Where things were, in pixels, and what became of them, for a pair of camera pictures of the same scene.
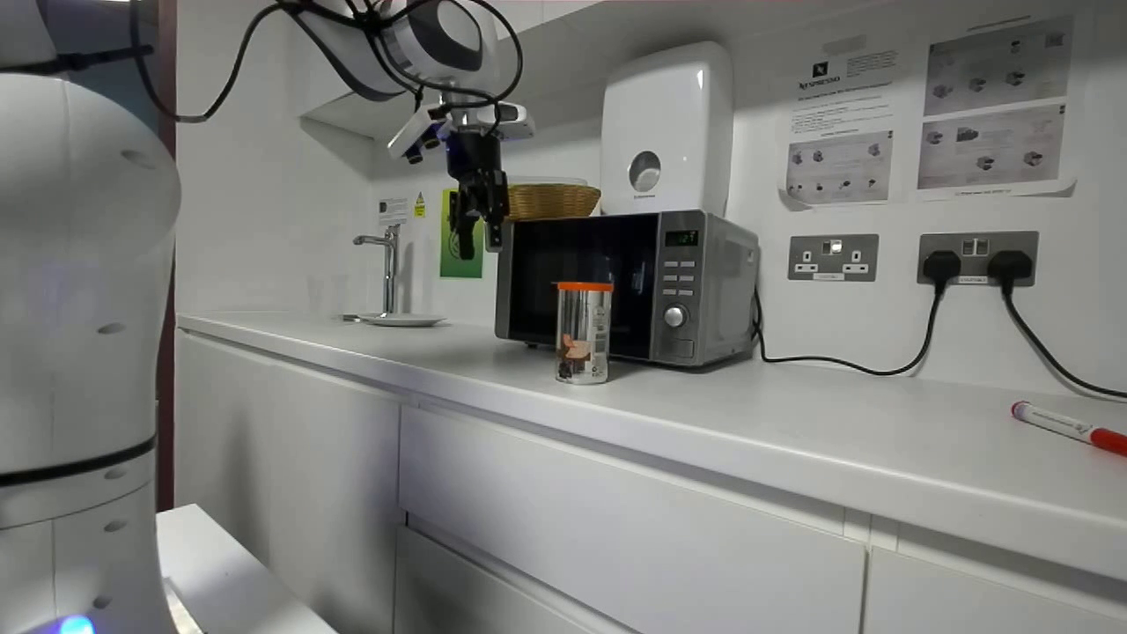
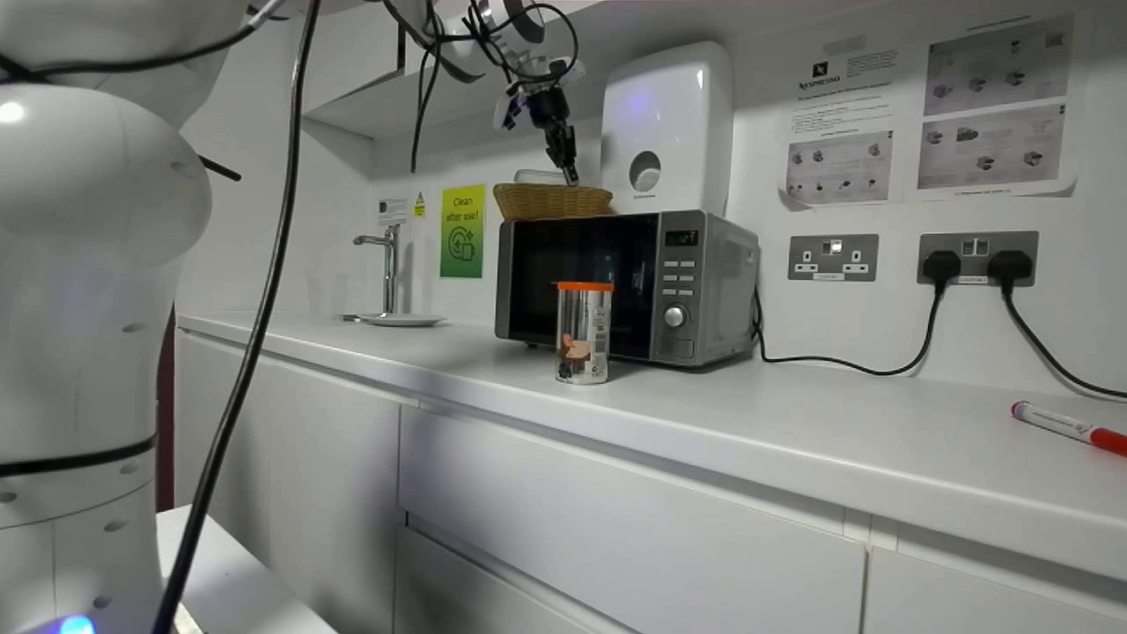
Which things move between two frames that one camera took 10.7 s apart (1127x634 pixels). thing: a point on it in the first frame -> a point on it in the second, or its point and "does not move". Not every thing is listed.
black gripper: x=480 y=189 -> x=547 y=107
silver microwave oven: x=685 y=287 does not move
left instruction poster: x=843 y=123 does not move
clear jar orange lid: x=583 y=327 does not move
